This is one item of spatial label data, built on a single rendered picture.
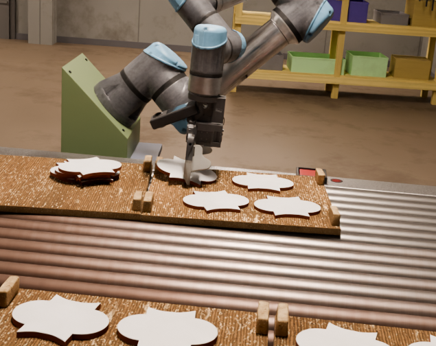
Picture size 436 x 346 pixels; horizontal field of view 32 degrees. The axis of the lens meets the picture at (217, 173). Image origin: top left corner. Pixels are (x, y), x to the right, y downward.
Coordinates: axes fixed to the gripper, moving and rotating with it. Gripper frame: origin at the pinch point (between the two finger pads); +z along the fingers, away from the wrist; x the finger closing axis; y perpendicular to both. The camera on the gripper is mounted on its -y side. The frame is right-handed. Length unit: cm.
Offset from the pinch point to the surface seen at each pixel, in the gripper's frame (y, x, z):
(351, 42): 175, 819, 60
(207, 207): 5.4, -21.4, -0.3
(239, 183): 12.6, -3.6, -0.6
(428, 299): 45, -52, 1
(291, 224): 22.9, -25.7, -0.1
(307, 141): 82, 407, 91
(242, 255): 12.9, -38.8, 2.1
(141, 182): -10.1, -5.2, 1.1
